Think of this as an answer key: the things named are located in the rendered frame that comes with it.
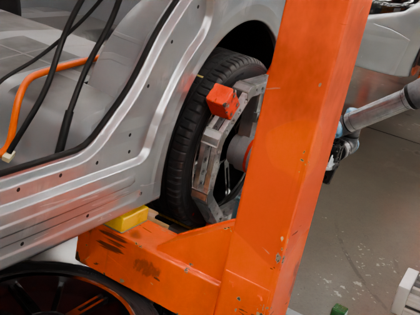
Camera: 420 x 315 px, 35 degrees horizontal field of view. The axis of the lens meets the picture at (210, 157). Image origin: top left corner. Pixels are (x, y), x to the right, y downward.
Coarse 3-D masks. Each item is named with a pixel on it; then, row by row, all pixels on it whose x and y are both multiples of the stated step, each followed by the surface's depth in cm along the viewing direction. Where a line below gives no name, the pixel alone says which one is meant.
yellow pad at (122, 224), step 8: (144, 208) 212; (120, 216) 204; (128, 216) 205; (136, 216) 208; (144, 216) 213; (104, 224) 207; (112, 224) 205; (120, 224) 204; (128, 224) 206; (136, 224) 210; (120, 232) 204
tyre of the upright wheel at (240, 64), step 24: (216, 48) 241; (216, 72) 223; (240, 72) 231; (264, 72) 248; (192, 96) 219; (192, 120) 216; (192, 144) 219; (168, 168) 221; (168, 192) 226; (168, 216) 245; (192, 216) 238
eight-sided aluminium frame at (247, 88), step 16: (240, 80) 227; (256, 80) 234; (240, 96) 222; (240, 112) 222; (208, 128) 218; (224, 128) 217; (208, 144) 217; (208, 176) 220; (192, 192) 225; (208, 192) 222; (240, 192) 261; (208, 208) 228; (224, 208) 250
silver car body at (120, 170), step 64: (0, 0) 326; (64, 0) 387; (128, 0) 374; (192, 0) 197; (256, 0) 226; (0, 64) 225; (64, 64) 225; (128, 64) 214; (192, 64) 205; (0, 128) 210; (64, 128) 192; (128, 128) 191; (0, 192) 155; (64, 192) 172; (128, 192) 199; (0, 256) 160
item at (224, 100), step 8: (216, 88) 214; (224, 88) 213; (208, 96) 213; (216, 96) 212; (224, 96) 212; (232, 96) 213; (208, 104) 215; (216, 104) 212; (224, 104) 210; (232, 104) 215; (216, 112) 218; (224, 112) 214; (232, 112) 217
